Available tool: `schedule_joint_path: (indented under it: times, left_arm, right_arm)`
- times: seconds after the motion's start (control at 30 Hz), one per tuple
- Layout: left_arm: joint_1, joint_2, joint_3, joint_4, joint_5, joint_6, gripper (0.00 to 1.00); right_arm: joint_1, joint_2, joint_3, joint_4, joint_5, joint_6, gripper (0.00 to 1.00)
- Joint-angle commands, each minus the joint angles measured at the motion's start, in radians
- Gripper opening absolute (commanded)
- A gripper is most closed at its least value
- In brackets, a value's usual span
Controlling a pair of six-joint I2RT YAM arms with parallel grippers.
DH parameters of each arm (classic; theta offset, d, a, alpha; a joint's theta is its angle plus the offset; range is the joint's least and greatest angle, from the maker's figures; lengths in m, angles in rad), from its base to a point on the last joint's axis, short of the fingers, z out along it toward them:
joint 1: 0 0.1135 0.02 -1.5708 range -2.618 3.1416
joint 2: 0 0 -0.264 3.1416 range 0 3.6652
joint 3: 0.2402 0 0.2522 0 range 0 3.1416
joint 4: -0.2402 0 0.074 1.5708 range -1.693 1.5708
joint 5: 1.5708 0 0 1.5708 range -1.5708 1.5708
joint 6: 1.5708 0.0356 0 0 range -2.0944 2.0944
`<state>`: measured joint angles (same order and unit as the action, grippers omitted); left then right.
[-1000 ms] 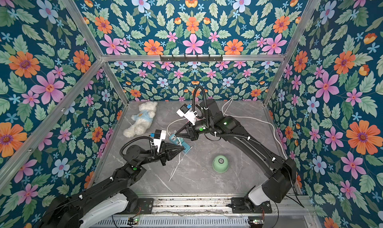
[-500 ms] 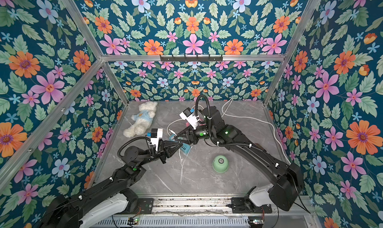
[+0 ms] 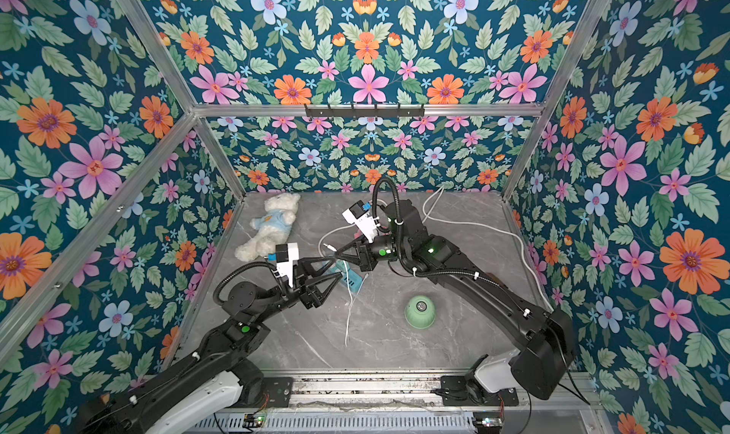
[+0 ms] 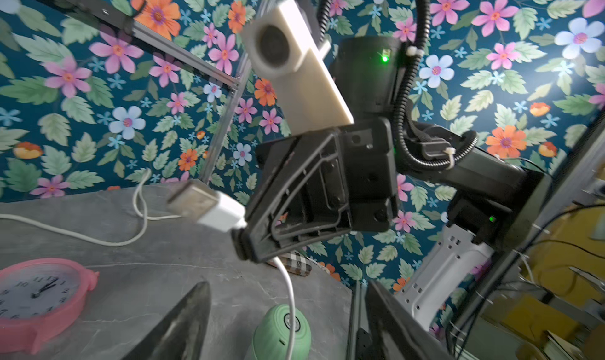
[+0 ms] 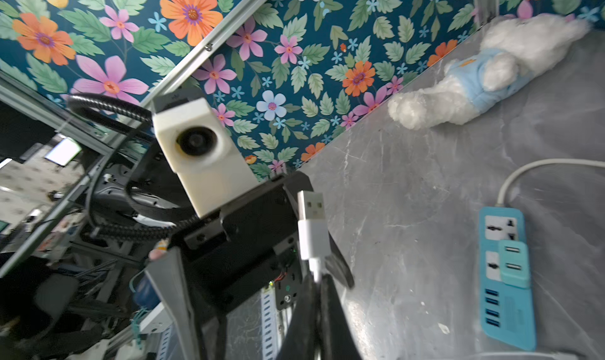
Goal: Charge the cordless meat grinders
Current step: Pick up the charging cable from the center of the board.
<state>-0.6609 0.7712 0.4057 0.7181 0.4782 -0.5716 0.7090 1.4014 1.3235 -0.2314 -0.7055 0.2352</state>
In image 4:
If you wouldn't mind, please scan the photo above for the pink alarm clock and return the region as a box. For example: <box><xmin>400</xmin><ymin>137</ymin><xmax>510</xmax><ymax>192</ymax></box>
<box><xmin>1</xmin><ymin>258</ymin><xmax>99</xmax><ymax>355</ymax></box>

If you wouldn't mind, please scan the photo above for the white power strip cord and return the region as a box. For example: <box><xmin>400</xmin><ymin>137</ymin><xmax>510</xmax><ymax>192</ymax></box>
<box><xmin>0</xmin><ymin>168</ymin><xmax>183</xmax><ymax>248</ymax></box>

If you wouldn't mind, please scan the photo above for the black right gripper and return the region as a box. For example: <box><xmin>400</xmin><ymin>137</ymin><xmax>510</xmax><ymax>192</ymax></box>
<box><xmin>232</xmin><ymin>118</ymin><xmax>397</xmax><ymax>263</ymax></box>

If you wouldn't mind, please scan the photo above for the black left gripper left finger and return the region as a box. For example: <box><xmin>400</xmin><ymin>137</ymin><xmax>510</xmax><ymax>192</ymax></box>
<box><xmin>123</xmin><ymin>281</ymin><xmax>211</xmax><ymax>360</ymax></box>

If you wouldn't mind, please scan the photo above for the white USB charging cable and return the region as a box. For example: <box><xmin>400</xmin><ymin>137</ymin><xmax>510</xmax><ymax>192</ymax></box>
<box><xmin>164</xmin><ymin>179</ymin><xmax>297</xmax><ymax>360</ymax></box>

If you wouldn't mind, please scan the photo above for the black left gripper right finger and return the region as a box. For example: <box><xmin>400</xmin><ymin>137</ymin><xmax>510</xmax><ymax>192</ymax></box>
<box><xmin>363</xmin><ymin>281</ymin><xmax>452</xmax><ymax>360</ymax></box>

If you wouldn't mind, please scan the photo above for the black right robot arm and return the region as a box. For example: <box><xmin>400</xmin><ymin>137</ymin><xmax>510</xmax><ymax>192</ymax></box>
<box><xmin>233</xmin><ymin>0</ymin><xmax>550</xmax><ymax>329</ymax></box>

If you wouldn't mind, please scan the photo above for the plaid glasses case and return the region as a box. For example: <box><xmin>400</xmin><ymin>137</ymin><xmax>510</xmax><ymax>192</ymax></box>
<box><xmin>277</xmin><ymin>251</ymin><xmax>329</xmax><ymax>277</ymax></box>

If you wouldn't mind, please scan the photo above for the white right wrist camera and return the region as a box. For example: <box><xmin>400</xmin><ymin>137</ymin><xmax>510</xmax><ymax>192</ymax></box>
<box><xmin>241</xmin><ymin>0</ymin><xmax>354</xmax><ymax>136</ymax></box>

